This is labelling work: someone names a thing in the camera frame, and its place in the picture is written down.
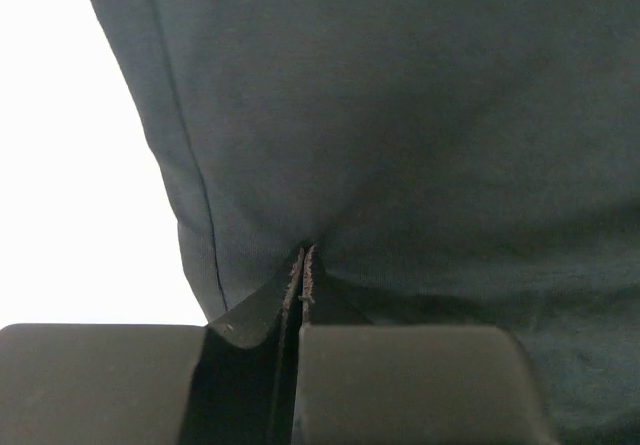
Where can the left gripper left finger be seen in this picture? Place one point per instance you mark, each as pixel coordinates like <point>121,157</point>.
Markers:
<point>230,382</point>

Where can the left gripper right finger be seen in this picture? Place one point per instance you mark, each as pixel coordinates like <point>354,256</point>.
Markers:
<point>360,383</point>

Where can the black tank top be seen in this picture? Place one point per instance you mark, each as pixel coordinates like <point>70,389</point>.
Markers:
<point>474,160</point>

